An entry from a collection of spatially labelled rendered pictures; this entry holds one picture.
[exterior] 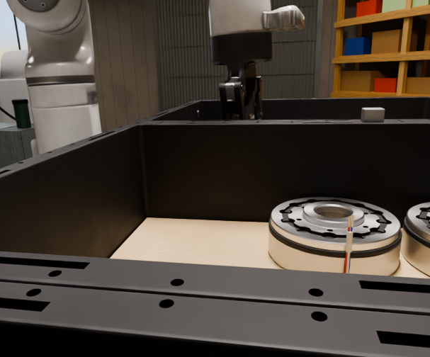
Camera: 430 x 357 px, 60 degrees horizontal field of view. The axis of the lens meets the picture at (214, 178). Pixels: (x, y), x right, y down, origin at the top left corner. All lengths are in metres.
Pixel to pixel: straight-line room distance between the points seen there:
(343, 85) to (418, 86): 1.07
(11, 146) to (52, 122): 4.05
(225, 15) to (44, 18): 0.23
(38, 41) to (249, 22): 0.31
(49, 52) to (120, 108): 6.18
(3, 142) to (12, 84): 1.88
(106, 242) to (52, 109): 0.27
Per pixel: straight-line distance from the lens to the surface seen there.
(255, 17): 0.46
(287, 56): 5.81
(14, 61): 6.44
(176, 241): 0.35
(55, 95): 0.55
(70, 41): 0.61
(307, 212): 0.31
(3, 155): 4.72
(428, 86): 4.58
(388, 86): 4.86
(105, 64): 6.84
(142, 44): 6.52
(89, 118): 0.57
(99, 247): 0.32
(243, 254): 0.32
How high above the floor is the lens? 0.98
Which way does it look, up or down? 16 degrees down
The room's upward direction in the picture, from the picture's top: 2 degrees counter-clockwise
